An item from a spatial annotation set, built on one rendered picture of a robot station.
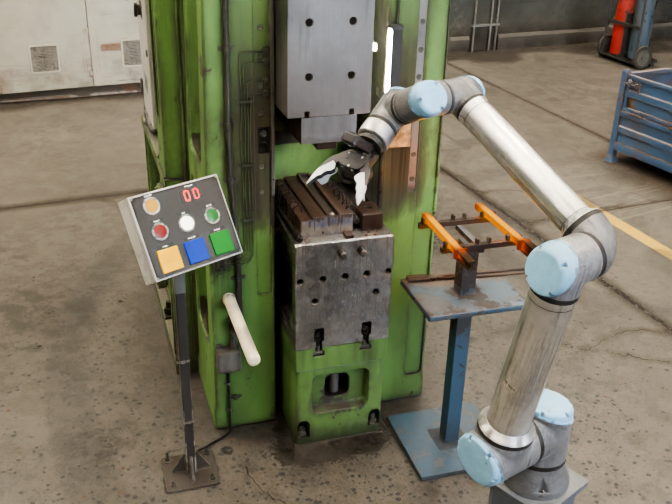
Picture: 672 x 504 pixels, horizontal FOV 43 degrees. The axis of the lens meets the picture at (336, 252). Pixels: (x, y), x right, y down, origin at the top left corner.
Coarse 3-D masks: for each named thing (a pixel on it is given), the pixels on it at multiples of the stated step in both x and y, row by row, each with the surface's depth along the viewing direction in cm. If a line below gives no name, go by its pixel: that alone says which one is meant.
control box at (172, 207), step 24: (168, 192) 274; (192, 192) 279; (216, 192) 285; (144, 216) 268; (168, 216) 273; (192, 216) 278; (144, 240) 267; (168, 240) 272; (144, 264) 269; (192, 264) 277
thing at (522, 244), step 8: (480, 208) 322; (488, 208) 322; (488, 216) 317; (496, 216) 315; (496, 224) 311; (504, 224) 309; (504, 232) 306; (512, 232) 303; (512, 240) 301; (520, 240) 296; (528, 240) 295; (520, 248) 296; (528, 248) 293
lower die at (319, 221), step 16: (288, 176) 343; (304, 192) 329; (288, 208) 322; (304, 208) 317; (320, 208) 315; (336, 208) 313; (304, 224) 307; (320, 224) 309; (336, 224) 311; (352, 224) 314
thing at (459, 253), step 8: (424, 216) 315; (432, 216) 314; (432, 224) 308; (440, 232) 301; (448, 240) 295; (456, 248) 290; (464, 248) 289; (456, 256) 288; (464, 256) 284; (464, 264) 284; (472, 264) 281
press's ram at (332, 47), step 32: (288, 0) 271; (320, 0) 274; (352, 0) 277; (288, 32) 275; (320, 32) 279; (352, 32) 282; (288, 64) 280; (320, 64) 283; (352, 64) 287; (288, 96) 285; (320, 96) 288; (352, 96) 292
